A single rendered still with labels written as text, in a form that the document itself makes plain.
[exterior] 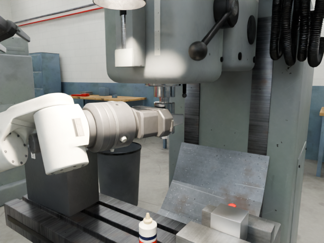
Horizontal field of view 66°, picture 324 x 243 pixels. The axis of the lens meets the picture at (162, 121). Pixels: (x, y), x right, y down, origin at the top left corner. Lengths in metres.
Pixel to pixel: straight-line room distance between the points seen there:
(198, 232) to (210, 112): 0.49
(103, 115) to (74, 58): 7.28
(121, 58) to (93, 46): 6.65
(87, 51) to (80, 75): 0.70
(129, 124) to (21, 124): 0.17
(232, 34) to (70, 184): 0.59
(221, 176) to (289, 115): 0.29
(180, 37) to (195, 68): 0.06
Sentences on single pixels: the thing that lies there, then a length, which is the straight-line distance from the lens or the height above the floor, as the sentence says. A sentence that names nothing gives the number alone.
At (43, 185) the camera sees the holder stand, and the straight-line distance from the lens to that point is 0.90.
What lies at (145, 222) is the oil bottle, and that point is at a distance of 0.60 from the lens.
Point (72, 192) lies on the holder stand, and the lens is 0.81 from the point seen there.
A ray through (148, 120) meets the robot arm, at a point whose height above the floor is 1.24.
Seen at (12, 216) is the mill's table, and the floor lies 0.89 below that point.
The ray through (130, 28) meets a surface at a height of 1.40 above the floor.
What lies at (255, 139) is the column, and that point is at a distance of 0.87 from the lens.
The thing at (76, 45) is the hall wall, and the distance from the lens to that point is 7.63.
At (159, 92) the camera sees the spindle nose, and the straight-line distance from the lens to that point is 0.53.
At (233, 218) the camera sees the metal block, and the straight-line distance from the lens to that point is 0.53.
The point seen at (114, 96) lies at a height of 0.91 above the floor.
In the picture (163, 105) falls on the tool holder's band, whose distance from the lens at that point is 0.53.
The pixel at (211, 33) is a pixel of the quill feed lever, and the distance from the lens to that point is 0.45.
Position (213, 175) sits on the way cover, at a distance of 0.91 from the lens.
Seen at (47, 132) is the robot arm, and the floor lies 1.24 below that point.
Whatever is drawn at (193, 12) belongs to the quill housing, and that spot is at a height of 1.43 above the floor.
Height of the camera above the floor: 1.32
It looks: 10 degrees down
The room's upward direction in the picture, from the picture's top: straight up
